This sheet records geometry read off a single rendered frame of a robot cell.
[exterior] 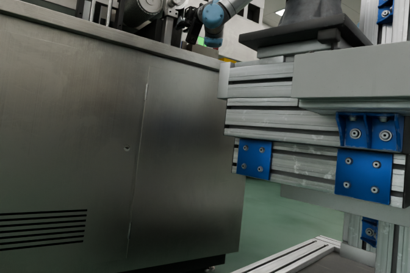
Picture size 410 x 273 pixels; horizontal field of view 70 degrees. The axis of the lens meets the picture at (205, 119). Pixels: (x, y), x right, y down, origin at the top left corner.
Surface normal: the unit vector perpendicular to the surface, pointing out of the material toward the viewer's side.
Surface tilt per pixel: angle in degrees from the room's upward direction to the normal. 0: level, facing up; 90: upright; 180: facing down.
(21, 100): 90
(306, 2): 72
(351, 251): 90
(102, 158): 90
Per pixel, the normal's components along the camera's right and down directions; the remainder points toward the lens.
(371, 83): -0.69, -0.11
